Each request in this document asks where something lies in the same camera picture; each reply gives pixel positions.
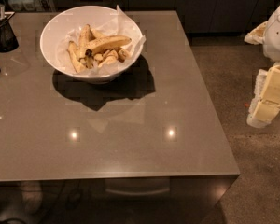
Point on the left lying yellow banana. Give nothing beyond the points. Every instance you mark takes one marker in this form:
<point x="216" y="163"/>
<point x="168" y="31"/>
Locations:
<point x="73" y="53"/>

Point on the black mesh utensil holder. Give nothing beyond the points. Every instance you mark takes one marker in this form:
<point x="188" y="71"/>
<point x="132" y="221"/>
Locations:
<point x="8" y="40"/>

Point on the white paper bowl liner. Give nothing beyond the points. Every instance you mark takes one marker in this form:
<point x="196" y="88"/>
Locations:
<point x="99" y="44"/>

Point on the upright yellow banana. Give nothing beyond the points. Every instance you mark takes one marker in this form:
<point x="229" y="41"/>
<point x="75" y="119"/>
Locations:
<point x="84" y="39"/>

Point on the large spotted yellow banana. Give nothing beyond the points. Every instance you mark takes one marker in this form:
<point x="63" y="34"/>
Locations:
<point x="107" y="42"/>

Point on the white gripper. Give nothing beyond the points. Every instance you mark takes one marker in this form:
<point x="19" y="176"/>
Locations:
<point x="278" y="34"/>

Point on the white ceramic bowl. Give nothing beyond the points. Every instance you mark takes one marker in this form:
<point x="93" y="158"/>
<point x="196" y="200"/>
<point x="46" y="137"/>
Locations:
<point x="66" y="27"/>

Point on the small banana pieces cluster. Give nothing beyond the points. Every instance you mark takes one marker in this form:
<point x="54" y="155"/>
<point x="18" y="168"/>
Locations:
<point x="111" y="55"/>

